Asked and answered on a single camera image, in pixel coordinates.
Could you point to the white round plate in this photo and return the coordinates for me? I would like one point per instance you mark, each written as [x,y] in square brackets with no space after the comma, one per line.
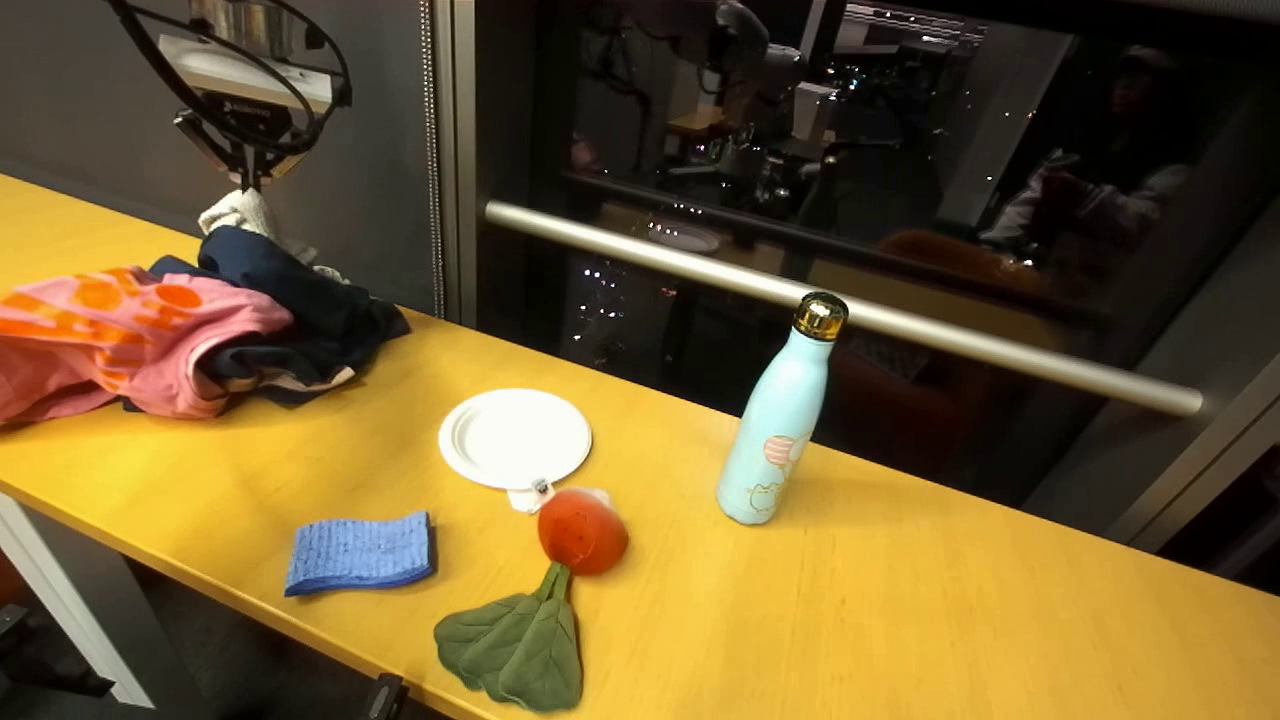
[513,439]

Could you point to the pink towel with orange dots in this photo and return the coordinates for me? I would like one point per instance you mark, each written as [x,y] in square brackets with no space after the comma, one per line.
[134,343]

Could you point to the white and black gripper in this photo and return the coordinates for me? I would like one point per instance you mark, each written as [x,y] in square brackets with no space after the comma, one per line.
[247,92]

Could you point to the white cloth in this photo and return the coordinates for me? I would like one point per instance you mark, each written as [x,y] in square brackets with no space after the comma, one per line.
[236,216]

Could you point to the aluminium window frame post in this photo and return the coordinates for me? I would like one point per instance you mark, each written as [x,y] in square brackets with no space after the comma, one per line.
[453,135]
[1200,453]

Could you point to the light teal water bottle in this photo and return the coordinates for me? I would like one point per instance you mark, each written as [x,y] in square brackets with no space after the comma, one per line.
[772,442]

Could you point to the white table leg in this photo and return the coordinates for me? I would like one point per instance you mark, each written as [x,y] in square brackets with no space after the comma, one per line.
[67,587]

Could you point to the silver metal handrail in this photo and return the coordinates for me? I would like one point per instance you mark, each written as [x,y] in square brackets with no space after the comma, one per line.
[934,326]

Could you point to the blue sponge cloth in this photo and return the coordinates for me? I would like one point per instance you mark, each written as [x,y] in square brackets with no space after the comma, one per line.
[362,552]

